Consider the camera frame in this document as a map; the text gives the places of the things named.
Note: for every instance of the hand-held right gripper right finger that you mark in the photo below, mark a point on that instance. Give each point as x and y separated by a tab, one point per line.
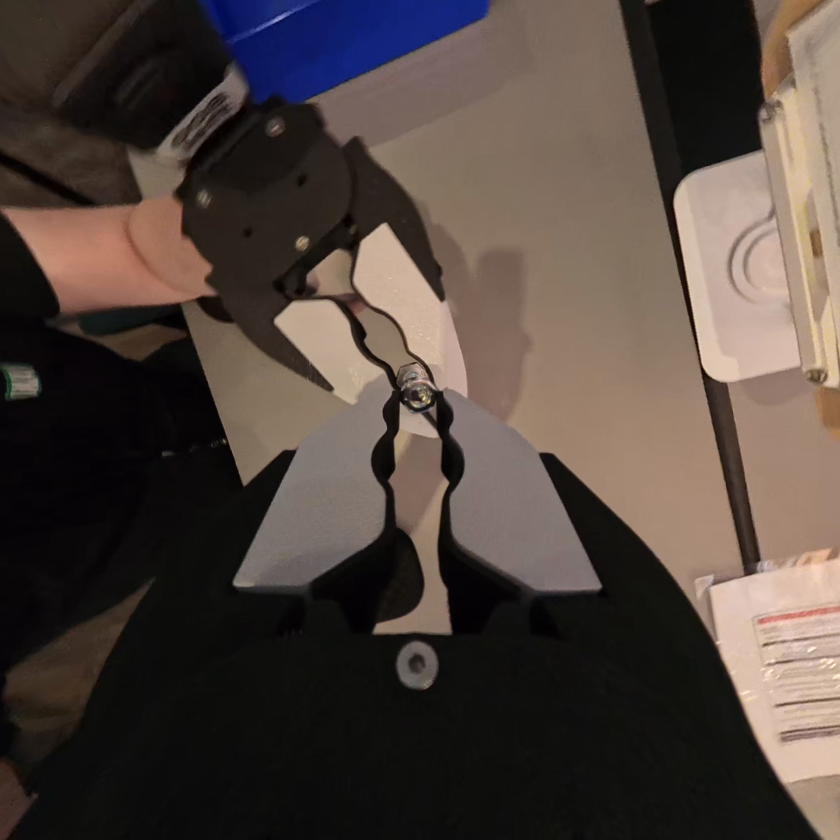
518	512

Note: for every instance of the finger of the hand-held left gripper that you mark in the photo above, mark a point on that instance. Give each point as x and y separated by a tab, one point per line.
413	295
321	341

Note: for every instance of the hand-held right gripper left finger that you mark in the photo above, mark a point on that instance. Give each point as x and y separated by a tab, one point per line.
321	505

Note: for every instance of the silver hex bolt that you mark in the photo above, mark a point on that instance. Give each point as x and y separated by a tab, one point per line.
412	374

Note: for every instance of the blue plastic bin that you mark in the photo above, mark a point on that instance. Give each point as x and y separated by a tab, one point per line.
328	39

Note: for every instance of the person's left hand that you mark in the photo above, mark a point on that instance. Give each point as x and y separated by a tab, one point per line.
170	249

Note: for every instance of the black mesh chair armrest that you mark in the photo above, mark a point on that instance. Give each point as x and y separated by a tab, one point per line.
405	577

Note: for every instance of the person's black clothing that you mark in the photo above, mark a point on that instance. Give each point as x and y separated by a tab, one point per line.
98	492

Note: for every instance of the printed paper sheet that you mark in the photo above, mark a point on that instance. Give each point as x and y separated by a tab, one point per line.
787	656

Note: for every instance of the clear acrylic instruction sign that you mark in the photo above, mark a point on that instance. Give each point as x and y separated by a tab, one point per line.
814	197

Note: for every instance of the white sign base plate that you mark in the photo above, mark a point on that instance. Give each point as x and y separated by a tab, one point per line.
722	275

